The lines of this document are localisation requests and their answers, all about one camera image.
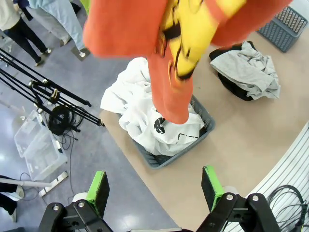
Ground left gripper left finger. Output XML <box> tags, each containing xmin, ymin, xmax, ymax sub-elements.
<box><xmin>38</xmin><ymin>170</ymin><xmax>114</xmax><ymax>232</ymax></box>

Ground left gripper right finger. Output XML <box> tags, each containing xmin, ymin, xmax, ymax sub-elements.
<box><xmin>195</xmin><ymin>165</ymin><xmax>282</xmax><ymax>232</ymax></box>

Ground white printed t-shirt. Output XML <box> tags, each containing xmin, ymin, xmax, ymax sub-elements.
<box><xmin>100</xmin><ymin>57</ymin><xmax>206</xmax><ymax>157</ymax></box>

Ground black trousers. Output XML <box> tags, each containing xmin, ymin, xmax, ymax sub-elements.
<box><xmin>208</xmin><ymin>41</ymin><xmax>262</xmax><ymax>102</ymax></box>

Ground grey sweat shorts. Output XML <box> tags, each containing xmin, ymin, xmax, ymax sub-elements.
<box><xmin>209</xmin><ymin>41</ymin><xmax>281</xmax><ymax>100</ymax></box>

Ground orange t-shirt yellow print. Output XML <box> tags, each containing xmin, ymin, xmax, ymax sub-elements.
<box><xmin>83</xmin><ymin>0</ymin><xmax>294</xmax><ymax>125</ymax></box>

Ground white stand base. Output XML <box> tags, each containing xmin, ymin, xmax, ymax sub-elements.
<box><xmin>0</xmin><ymin>170</ymin><xmax>70</xmax><ymax>198</ymax></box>

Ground grey plastic woven basket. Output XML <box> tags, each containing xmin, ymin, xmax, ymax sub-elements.
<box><xmin>117</xmin><ymin>95</ymin><xmax>217</xmax><ymax>170</ymax></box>
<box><xmin>256</xmin><ymin>5</ymin><xmax>309</xmax><ymax>53</ymax></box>

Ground grey ribbed metal platform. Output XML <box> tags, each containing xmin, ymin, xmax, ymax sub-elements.
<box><xmin>225</xmin><ymin>120</ymin><xmax>309</xmax><ymax>232</ymax></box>

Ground clear plastic storage box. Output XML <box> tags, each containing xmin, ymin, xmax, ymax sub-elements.
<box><xmin>14</xmin><ymin>109</ymin><xmax>69</xmax><ymax>182</ymax></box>

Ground bystander leg white shoe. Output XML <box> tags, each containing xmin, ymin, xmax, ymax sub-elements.
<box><xmin>0</xmin><ymin>181</ymin><xmax>25</xmax><ymax>223</ymax></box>

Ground mannequin in teal fleece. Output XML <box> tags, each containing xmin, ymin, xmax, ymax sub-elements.
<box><xmin>26</xmin><ymin>0</ymin><xmax>91</xmax><ymax>59</ymax></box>

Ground mannequin in beige shirt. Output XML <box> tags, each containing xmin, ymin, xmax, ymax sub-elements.
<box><xmin>0</xmin><ymin>0</ymin><xmax>52</xmax><ymax>67</ymax></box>

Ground black cable bundle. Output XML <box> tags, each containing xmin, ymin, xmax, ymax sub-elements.
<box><xmin>265</xmin><ymin>184</ymin><xmax>309</xmax><ymax>231</ymax></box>

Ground black coiled cable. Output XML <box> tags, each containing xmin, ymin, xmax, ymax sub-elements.
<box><xmin>47</xmin><ymin>105</ymin><xmax>84</xmax><ymax>136</ymax></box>

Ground black camera tripod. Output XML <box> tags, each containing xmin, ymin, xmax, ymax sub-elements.
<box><xmin>0</xmin><ymin>48</ymin><xmax>106</xmax><ymax>128</ymax></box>

